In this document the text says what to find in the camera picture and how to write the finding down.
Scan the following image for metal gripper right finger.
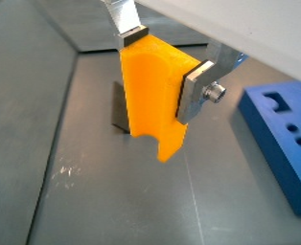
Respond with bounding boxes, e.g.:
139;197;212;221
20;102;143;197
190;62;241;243
176;42;243;124

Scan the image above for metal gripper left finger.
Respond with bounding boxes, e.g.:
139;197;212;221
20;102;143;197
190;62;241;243
100;0;148;51

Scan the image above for yellow arch block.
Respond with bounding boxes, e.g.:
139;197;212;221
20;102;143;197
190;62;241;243
120;34;199;163

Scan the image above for blue shape-sorting board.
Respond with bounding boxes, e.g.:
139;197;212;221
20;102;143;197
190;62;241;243
238;80;301;216

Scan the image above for black curved fixture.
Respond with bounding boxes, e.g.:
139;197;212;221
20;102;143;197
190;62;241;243
111;81;131;134

